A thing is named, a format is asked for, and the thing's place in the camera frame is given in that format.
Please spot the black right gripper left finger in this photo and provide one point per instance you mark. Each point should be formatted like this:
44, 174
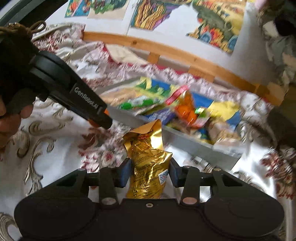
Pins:
112, 178

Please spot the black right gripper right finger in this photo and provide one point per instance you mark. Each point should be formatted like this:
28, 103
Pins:
187, 177

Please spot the gold foil snack packet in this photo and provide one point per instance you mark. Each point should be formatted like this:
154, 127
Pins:
150, 162

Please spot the beige cracker clear packet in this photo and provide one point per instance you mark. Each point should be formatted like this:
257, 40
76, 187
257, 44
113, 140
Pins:
119, 96

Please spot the green white sausage stick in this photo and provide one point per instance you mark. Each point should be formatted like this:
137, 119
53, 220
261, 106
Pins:
139, 102

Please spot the person's left hand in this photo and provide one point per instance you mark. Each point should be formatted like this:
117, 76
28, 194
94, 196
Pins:
10, 123

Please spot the nut bar clear packet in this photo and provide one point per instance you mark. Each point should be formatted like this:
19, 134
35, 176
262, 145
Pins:
221, 133

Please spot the floral satin bed cover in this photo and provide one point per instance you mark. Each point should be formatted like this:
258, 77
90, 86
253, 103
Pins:
53, 141

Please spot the red haired girl drawing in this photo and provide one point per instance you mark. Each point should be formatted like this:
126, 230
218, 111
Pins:
78, 8

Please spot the cream pillow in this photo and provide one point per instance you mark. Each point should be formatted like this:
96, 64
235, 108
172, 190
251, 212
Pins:
121, 54

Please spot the blond child drawing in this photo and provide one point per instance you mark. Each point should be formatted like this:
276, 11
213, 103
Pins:
108, 9

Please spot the swirly night sky drawing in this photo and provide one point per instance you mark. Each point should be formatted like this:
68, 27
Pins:
149, 14

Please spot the farm landscape drawing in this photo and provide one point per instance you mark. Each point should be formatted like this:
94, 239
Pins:
220, 23

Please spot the wooden bed rail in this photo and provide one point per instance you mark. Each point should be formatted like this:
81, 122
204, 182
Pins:
197, 66

